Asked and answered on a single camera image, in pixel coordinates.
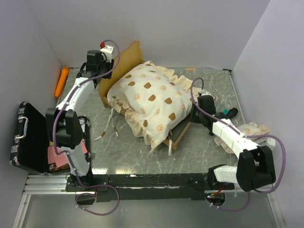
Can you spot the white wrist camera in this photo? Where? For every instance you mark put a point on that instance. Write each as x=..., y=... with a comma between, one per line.
x=203, y=92
x=107, y=51

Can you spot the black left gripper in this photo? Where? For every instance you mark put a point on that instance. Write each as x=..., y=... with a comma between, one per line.
x=109, y=65

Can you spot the orange plastic carrot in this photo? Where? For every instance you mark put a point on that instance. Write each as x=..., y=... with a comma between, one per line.
x=61, y=82

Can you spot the small bear print pillow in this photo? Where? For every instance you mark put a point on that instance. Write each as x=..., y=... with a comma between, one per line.
x=249, y=129

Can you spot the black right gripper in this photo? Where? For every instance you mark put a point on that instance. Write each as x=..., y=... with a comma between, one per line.
x=194, y=108

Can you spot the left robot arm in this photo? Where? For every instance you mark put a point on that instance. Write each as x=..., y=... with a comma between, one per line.
x=63, y=126

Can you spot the white lint roller box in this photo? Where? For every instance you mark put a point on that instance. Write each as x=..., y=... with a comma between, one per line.
x=266, y=141

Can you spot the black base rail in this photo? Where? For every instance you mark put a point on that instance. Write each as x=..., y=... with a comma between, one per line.
x=192, y=186

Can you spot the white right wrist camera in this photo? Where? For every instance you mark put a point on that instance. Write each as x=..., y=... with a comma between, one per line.
x=203, y=92

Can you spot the black open carrying case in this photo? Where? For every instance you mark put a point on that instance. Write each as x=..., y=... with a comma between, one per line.
x=31, y=148

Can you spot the aluminium frame rail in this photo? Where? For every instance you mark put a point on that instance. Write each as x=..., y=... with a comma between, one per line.
x=58, y=184

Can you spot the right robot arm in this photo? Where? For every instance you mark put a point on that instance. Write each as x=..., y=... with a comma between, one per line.
x=255, y=167

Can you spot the wooden pet bed frame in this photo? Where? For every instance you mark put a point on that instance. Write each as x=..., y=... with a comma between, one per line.
x=127, y=60

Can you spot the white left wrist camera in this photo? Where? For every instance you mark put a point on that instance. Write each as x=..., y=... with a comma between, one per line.
x=107, y=51

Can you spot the bear print bed mattress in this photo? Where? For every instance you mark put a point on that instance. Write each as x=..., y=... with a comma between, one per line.
x=154, y=99

